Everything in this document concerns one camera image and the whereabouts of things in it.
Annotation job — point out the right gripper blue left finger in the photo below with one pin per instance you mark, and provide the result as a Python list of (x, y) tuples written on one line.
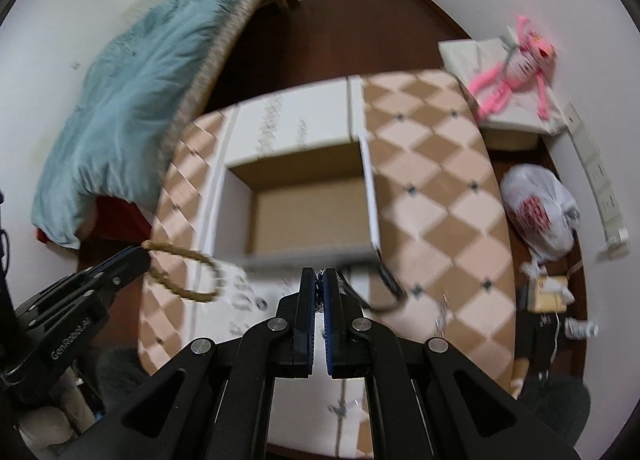
[(299, 312)]

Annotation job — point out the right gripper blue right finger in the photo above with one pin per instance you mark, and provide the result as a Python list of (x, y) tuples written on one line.
[(345, 328)]

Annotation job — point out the white cardboard jewelry box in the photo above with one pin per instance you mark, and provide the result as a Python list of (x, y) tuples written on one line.
[(292, 181)]

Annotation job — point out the checkered tablecloth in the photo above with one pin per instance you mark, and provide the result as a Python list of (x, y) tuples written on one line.
[(443, 232)]

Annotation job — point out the teal blue duvet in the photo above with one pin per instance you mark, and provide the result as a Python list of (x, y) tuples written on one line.
[(109, 145)]

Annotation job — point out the yellow tissue packet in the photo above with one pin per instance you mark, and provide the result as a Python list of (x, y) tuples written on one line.
[(549, 294)]

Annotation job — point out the small white bottle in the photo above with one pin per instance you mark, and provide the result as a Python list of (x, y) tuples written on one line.
[(580, 330)]

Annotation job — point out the white plastic shopping bag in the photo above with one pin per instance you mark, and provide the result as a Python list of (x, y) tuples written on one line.
[(542, 210)]

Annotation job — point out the woven pattern mattress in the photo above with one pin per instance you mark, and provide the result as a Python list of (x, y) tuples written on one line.
[(194, 100)]

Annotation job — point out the pink panther plush toy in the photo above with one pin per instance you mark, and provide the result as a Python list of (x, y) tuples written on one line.
[(526, 62)]

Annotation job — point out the white wall power strip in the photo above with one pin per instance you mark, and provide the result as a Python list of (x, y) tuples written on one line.
[(617, 241)]

